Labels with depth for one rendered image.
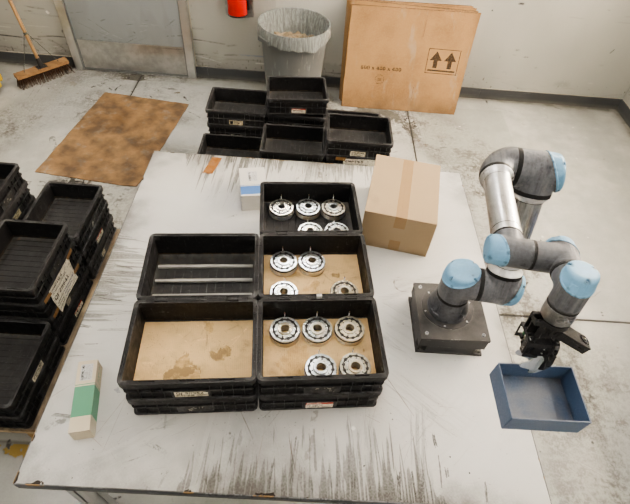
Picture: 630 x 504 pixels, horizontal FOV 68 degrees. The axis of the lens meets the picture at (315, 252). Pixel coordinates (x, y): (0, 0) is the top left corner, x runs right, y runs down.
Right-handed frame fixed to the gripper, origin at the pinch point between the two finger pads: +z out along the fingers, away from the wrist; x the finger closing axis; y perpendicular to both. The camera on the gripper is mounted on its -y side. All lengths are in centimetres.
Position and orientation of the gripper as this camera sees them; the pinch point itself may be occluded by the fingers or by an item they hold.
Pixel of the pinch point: (533, 367)
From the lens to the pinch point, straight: 141.2
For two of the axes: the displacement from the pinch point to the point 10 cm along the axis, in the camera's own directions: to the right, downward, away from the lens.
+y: -10.0, -0.9, -0.1
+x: -0.5, 6.5, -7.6
